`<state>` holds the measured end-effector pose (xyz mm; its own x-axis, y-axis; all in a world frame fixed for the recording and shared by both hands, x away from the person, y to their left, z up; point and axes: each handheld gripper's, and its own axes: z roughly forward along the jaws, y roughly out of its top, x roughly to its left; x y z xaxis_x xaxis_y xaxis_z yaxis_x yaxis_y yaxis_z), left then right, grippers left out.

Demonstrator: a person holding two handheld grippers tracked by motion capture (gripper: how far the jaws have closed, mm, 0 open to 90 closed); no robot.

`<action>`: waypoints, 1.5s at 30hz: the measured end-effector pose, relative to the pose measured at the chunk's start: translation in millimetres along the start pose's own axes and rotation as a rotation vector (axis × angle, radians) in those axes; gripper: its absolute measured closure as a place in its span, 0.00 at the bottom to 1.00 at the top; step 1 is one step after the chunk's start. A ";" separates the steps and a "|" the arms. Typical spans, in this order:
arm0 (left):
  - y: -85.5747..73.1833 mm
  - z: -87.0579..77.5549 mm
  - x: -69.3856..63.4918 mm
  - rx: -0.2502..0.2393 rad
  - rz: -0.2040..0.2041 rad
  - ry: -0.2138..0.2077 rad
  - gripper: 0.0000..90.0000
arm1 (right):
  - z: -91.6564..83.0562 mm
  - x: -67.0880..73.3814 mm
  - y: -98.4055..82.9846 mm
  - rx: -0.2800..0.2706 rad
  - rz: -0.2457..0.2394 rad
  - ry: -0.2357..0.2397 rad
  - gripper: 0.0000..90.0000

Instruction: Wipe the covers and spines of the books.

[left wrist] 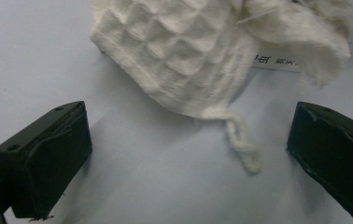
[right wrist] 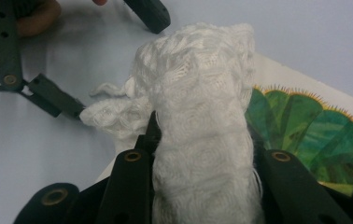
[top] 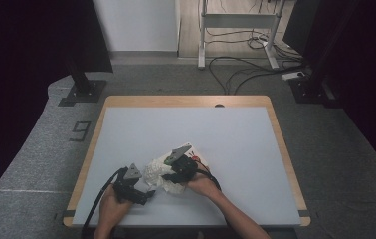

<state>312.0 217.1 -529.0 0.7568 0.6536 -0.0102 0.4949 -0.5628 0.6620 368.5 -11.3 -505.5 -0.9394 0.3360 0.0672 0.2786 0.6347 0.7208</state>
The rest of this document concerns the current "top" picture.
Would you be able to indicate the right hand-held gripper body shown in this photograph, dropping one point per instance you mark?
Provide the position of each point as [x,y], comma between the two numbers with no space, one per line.
[184,167]

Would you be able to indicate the white waffle cloth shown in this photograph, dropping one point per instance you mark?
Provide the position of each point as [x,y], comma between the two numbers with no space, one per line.
[157,176]

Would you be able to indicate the wooden table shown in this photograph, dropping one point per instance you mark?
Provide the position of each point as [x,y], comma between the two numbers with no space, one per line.
[176,100]

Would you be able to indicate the black tape strip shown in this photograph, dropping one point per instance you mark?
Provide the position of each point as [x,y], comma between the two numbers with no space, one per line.
[304,213]
[69,213]

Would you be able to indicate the person's left hand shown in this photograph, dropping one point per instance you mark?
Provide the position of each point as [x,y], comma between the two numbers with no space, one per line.
[114,209]

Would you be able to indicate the white desk frame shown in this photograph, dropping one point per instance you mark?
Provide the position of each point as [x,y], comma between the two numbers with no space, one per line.
[239,20]

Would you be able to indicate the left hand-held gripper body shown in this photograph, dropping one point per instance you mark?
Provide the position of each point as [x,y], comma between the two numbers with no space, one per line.
[126,189]

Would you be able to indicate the black curtain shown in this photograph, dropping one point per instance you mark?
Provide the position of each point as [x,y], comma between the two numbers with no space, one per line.
[368,66]
[27,49]

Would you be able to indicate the caterpillar picture board book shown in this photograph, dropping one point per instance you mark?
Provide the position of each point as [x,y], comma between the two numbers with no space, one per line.
[196,152]

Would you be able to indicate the person's right hand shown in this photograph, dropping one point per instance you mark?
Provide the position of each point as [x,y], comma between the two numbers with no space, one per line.
[206,186]

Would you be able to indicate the black stand with base plate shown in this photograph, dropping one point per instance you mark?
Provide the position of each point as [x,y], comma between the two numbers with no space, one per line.
[83,89]
[308,89]

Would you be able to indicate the white power strip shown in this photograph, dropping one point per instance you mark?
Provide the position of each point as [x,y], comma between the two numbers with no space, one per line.
[293,75]

